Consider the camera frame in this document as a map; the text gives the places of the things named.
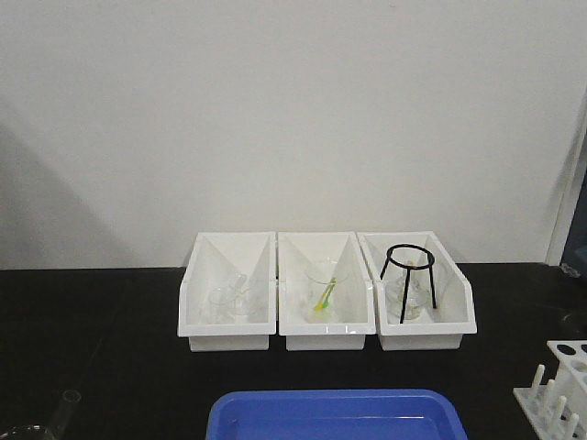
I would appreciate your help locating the blue-grey pegboard drying rack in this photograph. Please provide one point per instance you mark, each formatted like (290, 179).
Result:
(573, 261)

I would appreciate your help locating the clear glass test tube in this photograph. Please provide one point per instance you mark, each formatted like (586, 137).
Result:
(63, 414)

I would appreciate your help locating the white test tube rack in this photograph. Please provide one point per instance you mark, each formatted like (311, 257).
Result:
(556, 408)

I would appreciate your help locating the glass beaker in middle bin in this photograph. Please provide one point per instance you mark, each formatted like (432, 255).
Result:
(317, 275)

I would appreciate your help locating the black wire tripod stand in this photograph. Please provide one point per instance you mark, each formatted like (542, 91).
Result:
(411, 256)

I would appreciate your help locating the middle white storage bin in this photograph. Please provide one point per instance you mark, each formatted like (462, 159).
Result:
(354, 302)

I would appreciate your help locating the blue plastic tray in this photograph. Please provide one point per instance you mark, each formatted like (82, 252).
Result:
(334, 414)

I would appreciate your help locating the white storage bin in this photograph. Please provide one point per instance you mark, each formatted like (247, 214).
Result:
(354, 302)
(215, 257)
(434, 329)

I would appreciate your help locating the right white storage bin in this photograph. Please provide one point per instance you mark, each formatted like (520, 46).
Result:
(434, 329)

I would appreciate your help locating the glass beaker on counter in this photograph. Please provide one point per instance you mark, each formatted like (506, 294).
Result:
(27, 432)

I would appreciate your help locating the left white storage bin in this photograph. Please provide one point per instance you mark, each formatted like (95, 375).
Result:
(215, 257)

